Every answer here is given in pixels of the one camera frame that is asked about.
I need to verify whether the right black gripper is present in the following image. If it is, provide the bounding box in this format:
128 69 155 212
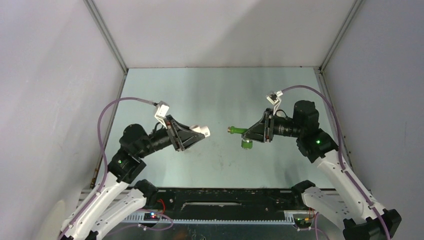
242 108 304 143

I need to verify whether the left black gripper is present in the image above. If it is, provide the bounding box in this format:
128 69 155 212
136 114 205 158

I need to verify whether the green water faucet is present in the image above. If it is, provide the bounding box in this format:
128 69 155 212
227 126 253 150

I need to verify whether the white pipe elbow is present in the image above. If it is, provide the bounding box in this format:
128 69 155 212
189 125 211 138

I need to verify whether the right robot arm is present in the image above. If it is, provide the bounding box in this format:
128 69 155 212
242 100 402 240

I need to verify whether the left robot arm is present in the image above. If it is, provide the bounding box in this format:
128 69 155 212
58 115 211 240

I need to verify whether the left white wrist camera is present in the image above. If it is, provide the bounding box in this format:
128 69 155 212
154 101 170 125

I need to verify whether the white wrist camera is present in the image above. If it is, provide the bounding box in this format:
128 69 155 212
266 90 284 106
154 101 170 125

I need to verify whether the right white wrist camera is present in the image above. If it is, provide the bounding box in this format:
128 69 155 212
266 90 284 106

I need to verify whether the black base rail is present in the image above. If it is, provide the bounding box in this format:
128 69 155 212
144 187 316 222

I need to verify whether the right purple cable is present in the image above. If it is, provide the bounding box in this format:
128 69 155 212
280 85 392 240

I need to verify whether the white ventilated cable duct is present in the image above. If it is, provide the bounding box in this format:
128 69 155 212
125 211 296 226

